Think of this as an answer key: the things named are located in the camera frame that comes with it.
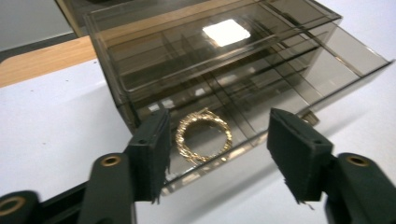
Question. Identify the wooden table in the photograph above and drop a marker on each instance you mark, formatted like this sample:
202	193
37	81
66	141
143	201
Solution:
46	59

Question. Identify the smoky transparent drawer box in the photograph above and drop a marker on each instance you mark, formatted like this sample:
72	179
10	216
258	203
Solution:
149	46

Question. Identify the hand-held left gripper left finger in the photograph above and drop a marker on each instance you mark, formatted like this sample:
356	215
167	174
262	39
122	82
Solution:
149	155

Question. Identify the white foam board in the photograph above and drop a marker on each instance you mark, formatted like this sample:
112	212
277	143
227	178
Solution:
46	124

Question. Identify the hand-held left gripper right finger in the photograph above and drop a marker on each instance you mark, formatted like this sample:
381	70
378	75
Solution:
299	152

